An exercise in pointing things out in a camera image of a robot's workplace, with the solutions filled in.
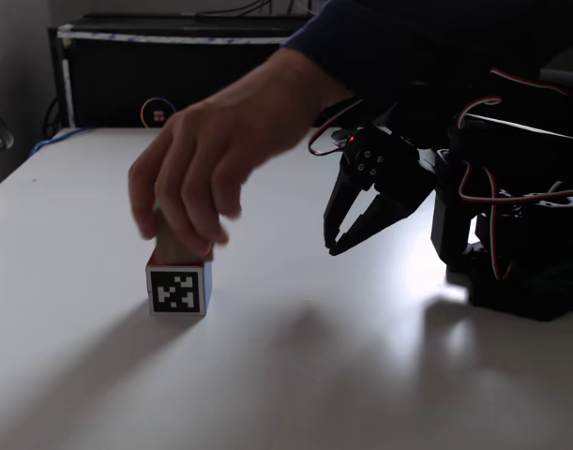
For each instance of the wooden cube with green top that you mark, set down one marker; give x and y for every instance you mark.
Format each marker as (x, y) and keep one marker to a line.
(169, 246)

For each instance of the person's hand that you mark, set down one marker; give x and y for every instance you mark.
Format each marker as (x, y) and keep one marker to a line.
(211, 150)

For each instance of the dark chair armrest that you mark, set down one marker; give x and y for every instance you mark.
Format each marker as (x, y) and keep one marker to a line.
(4, 137)

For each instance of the red-topped cube with marker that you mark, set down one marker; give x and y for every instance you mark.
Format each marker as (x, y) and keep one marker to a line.
(178, 288)

